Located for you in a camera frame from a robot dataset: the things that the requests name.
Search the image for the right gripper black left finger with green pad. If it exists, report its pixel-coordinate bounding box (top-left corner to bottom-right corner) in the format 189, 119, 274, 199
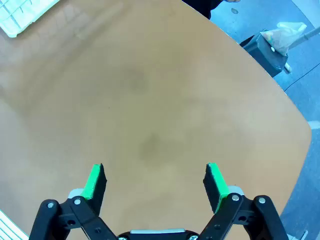
29, 163, 118, 240

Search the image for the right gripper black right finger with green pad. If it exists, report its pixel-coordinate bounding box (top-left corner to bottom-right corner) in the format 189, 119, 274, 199
198, 162, 291, 240

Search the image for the black box bin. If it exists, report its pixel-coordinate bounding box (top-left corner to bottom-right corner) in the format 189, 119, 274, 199
239, 33, 289, 78

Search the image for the clear plastic bag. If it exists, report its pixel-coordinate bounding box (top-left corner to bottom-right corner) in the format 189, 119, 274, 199
259, 21, 308, 57

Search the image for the grey metal pole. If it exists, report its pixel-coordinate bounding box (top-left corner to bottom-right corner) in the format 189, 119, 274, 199
289, 25, 320, 49

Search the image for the white wire dish rack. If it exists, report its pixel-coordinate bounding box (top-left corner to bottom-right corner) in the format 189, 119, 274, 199
0, 0, 61, 39

